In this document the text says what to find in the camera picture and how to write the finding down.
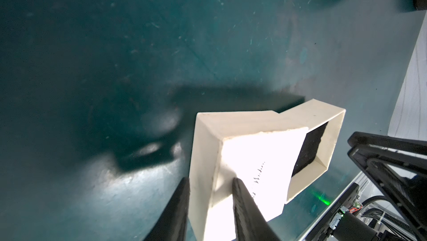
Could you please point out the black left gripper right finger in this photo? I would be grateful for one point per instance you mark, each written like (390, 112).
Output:
(250, 224)

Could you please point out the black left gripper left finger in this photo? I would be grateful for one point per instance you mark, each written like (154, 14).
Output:
(172, 223)

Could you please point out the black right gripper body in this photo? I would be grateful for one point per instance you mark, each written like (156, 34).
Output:
(396, 168)

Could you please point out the cream drawer jewelry box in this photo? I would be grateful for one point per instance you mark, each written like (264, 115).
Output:
(276, 155)

